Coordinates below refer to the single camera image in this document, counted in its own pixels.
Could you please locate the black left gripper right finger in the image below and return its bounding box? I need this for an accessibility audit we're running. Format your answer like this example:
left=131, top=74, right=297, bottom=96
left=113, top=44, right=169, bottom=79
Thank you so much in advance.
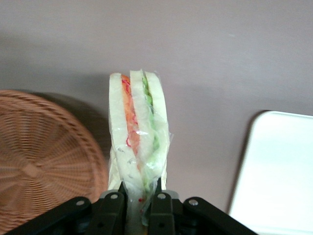
left=148, top=182, right=258, bottom=235

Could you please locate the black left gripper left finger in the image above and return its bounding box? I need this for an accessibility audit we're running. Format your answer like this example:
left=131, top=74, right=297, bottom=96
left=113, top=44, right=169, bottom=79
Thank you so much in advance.
left=6, top=182, right=128, bottom=235

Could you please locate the plastic-wrapped triangle sandwich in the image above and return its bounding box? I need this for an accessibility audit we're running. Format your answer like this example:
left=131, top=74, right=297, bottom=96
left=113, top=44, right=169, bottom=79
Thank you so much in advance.
left=108, top=69, right=177, bottom=227

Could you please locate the round brown wicker basket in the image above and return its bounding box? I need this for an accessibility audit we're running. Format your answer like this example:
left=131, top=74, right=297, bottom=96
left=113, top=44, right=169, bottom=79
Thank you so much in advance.
left=0, top=89, right=110, bottom=235

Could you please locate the beige plastic serving tray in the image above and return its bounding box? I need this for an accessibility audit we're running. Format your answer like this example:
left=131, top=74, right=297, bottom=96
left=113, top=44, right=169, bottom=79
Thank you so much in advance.
left=228, top=110, right=313, bottom=235

